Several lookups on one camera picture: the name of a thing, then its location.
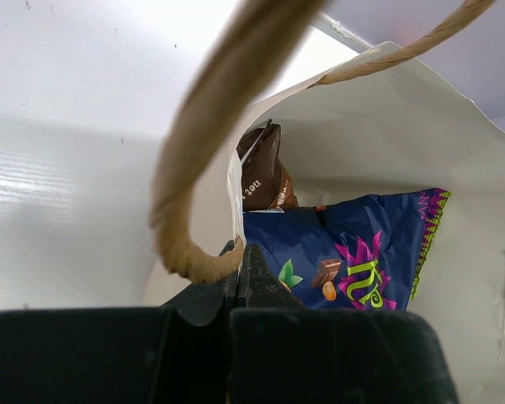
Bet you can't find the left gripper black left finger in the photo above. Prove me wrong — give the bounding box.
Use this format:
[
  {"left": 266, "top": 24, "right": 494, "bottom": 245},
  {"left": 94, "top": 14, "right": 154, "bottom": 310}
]
[{"left": 0, "top": 239, "right": 241, "bottom": 404}]

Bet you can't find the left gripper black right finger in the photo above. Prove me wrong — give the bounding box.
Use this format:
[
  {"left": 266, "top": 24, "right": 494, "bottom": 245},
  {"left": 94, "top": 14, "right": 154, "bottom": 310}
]
[{"left": 229, "top": 245, "right": 459, "bottom": 403}]

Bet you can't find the purple snack bag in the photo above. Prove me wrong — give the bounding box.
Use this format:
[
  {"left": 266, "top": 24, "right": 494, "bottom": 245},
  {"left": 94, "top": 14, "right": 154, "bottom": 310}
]
[{"left": 243, "top": 188, "right": 450, "bottom": 311}]

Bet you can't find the brown Kettle chips bag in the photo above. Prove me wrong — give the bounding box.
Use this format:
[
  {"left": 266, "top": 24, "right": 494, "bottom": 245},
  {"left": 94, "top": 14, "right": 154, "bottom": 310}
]
[{"left": 237, "top": 120, "right": 298, "bottom": 211}]

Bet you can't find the beige paper bag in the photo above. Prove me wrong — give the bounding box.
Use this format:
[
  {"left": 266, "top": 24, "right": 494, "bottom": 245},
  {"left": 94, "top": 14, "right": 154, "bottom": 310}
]
[{"left": 149, "top": 1, "right": 505, "bottom": 403}]

